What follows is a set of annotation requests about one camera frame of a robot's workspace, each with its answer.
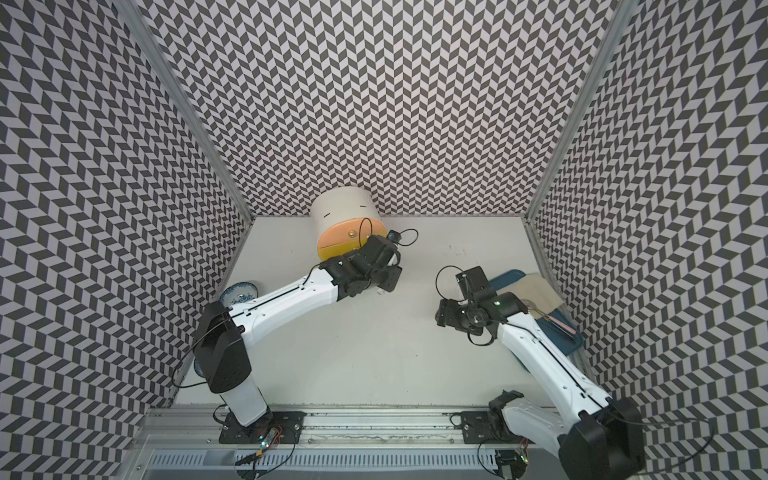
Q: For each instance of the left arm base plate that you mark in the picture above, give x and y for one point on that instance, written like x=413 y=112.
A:
x=289 y=425

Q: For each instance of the white round drawer cabinet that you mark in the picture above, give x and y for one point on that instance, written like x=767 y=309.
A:
x=342 y=203

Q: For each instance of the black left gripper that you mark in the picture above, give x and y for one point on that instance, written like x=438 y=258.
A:
x=394 y=276

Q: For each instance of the beige cloth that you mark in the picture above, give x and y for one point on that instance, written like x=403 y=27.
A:
x=537 y=294

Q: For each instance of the teal cutting board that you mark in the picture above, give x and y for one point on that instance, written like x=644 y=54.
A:
x=557 y=327

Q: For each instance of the blue patterned bowl far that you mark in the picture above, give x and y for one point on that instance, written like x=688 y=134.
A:
x=238 y=293

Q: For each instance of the yellow drawer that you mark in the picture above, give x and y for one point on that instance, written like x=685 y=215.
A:
x=335 y=250

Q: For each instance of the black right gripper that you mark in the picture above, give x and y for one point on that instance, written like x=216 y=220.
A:
x=447 y=316

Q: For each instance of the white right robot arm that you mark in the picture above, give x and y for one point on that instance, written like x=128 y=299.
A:
x=592 y=435

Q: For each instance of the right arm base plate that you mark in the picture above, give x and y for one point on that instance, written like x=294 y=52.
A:
x=476 y=428

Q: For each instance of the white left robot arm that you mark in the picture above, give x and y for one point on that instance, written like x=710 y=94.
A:
x=225 y=334

